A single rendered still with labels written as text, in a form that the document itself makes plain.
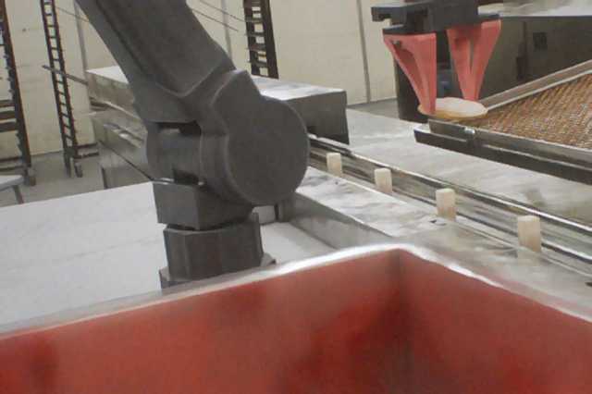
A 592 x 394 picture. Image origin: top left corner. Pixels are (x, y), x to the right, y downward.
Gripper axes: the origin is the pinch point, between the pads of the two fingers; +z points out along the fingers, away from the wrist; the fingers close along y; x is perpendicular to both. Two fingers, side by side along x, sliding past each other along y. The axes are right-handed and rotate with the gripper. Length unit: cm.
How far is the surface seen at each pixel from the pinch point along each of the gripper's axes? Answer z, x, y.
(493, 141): 6.0, -6.6, -7.4
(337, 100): 4.9, -44.5, -5.9
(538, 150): 5.8, 1.7, -7.4
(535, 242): 9.1, 16.0, 2.2
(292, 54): 65, -698, -214
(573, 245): 9.3, 18.2, 0.4
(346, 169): 10.1, -26.2, 1.0
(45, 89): 56, -698, -23
